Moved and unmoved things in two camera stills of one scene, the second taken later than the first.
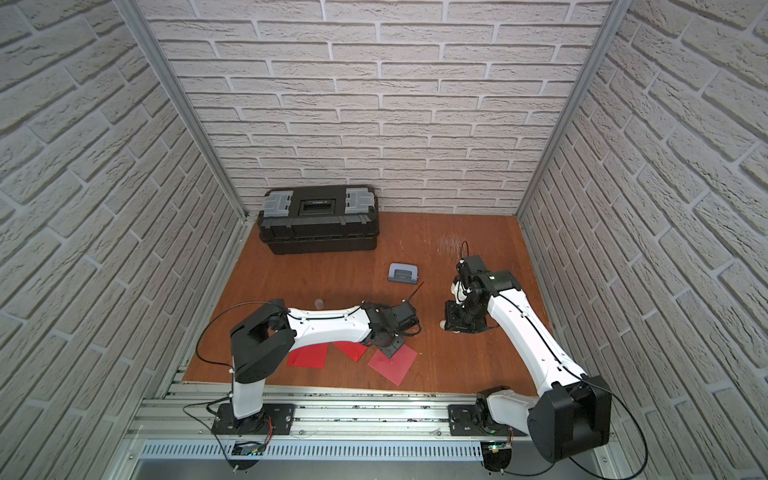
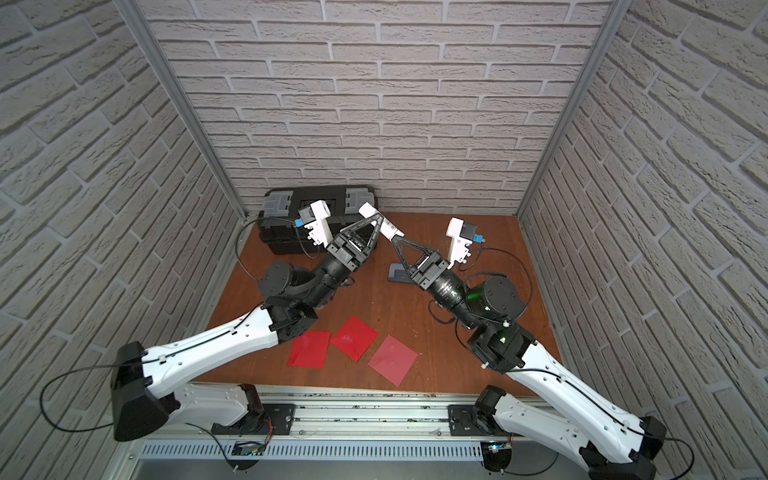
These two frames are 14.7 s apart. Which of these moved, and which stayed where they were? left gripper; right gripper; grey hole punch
Moved: left gripper; right gripper
Stayed: grey hole punch
